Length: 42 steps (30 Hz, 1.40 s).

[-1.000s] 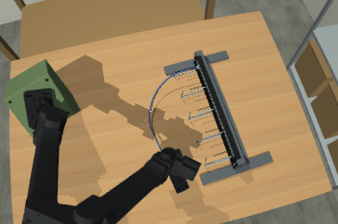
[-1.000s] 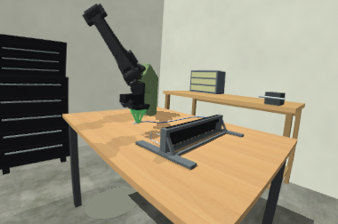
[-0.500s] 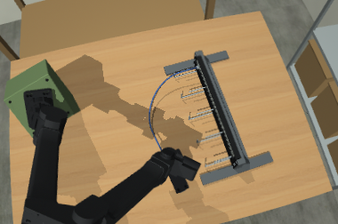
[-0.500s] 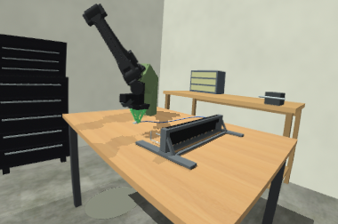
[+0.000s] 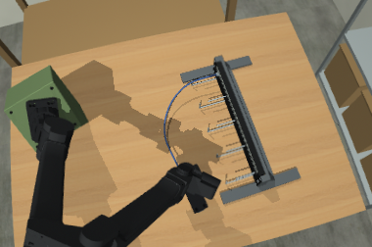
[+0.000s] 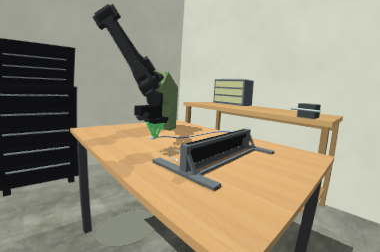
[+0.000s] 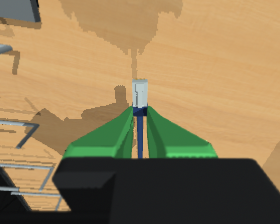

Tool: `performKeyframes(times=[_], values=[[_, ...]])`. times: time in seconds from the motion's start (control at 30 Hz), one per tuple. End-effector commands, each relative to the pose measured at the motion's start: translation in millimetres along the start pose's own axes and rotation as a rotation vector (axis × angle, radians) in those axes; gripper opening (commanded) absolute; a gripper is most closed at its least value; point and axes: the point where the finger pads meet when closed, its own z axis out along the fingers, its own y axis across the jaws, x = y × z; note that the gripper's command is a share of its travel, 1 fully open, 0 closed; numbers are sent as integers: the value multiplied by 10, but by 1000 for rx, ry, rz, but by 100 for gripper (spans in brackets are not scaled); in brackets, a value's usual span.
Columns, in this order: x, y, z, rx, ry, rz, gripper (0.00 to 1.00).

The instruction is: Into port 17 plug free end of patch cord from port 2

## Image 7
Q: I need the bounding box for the white cable plug with blue boot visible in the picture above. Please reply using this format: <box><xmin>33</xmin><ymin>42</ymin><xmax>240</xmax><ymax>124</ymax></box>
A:
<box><xmin>132</xmin><ymin>78</ymin><xmax>148</xmax><ymax>117</ymax></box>

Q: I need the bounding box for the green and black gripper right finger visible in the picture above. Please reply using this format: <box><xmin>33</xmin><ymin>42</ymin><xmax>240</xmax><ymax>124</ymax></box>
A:
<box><xmin>146</xmin><ymin>106</ymin><xmax>219</xmax><ymax>158</ymax></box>

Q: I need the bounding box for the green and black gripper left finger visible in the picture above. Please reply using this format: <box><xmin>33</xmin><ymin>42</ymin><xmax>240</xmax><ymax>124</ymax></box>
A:
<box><xmin>61</xmin><ymin>106</ymin><xmax>134</xmax><ymax>160</ymax></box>

